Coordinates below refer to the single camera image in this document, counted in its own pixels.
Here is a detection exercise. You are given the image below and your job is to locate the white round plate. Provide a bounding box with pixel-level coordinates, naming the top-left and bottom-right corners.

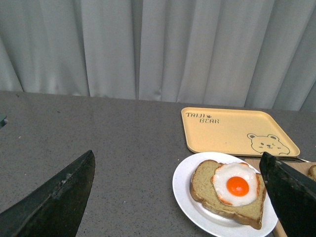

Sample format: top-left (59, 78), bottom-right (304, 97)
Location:
top-left (172, 152), bottom-right (278, 237)

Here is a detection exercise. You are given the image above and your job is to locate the wooden cutting board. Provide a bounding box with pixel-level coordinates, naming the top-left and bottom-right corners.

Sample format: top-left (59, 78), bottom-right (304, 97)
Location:
top-left (245, 158), bottom-right (316, 237)

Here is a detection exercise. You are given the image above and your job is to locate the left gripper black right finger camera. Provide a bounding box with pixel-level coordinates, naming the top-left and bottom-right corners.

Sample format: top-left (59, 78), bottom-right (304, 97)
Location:
top-left (259, 152), bottom-right (316, 237)

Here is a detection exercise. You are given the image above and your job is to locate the yellow bear tray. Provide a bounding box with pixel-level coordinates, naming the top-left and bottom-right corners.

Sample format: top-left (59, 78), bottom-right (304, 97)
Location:
top-left (181, 107), bottom-right (300, 158)

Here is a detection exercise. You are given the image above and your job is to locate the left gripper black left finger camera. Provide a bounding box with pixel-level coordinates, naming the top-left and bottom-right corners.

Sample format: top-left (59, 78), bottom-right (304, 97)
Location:
top-left (0, 150), bottom-right (95, 237)

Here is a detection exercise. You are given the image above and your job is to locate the fried egg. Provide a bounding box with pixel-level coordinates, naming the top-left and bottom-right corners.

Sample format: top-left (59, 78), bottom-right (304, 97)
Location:
top-left (211, 162), bottom-right (259, 207)

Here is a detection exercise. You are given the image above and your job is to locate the grey curtain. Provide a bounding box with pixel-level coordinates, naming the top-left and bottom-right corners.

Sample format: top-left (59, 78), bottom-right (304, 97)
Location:
top-left (0, 0), bottom-right (316, 112)

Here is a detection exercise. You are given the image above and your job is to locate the bread slice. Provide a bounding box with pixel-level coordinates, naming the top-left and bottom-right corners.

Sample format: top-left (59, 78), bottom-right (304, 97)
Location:
top-left (308, 164), bottom-right (316, 181)
top-left (190, 160), bottom-right (266, 230)

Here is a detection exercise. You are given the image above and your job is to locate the grey object at table edge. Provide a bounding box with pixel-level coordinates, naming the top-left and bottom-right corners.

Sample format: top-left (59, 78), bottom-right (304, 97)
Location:
top-left (0, 115), bottom-right (8, 128)

